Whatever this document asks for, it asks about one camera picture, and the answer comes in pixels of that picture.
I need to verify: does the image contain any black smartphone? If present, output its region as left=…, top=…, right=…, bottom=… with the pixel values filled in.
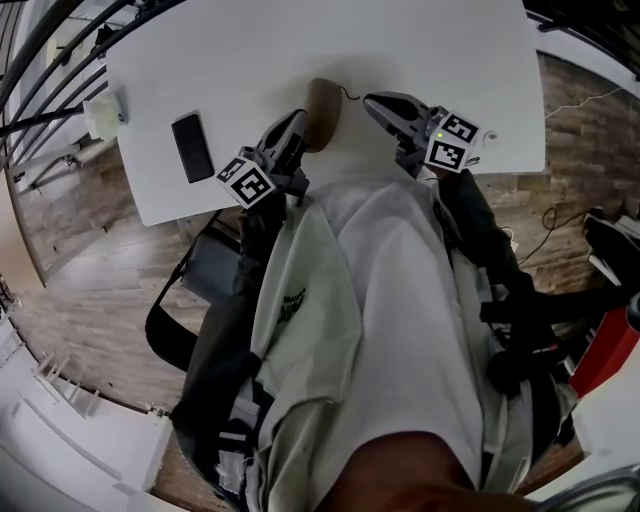
left=170, top=113, right=216, bottom=185

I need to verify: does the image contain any person's left forearm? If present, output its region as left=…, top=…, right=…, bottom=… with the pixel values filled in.
left=234, top=190, right=289, bottom=311

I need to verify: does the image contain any person's chin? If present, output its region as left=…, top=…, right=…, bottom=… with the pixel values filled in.
left=319, top=429, right=536, bottom=512

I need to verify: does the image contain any black floor cable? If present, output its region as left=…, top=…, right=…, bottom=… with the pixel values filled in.
left=517, top=205, right=591, bottom=266

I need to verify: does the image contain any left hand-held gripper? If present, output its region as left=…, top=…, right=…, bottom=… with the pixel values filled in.
left=216, top=109, right=312, bottom=210

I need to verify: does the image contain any person's white shirt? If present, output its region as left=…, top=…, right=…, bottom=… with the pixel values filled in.
left=247, top=174, right=536, bottom=512

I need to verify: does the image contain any black chair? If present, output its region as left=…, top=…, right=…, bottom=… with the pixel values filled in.
left=144, top=209, right=246, bottom=372

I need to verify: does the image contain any white shelf unit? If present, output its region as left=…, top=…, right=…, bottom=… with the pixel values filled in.
left=0, top=299, right=174, bottom=512

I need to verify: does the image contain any person's right forearm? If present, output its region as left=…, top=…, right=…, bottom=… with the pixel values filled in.
left=433, top=167, right=524, bottom=286

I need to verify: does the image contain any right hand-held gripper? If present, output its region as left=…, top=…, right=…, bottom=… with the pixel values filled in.
left=362, top=90, right=482, bottom=180

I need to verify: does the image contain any black metal railing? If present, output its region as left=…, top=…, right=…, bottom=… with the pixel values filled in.
left=0, top=0, right=191, bottom=166

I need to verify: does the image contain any red box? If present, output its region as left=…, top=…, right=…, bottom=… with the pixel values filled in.
left=568, top=306, right=640, bottom=400

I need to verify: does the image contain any thin white cable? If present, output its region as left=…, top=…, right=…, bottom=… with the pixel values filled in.
left=543, top=85, right=629, bottom=120

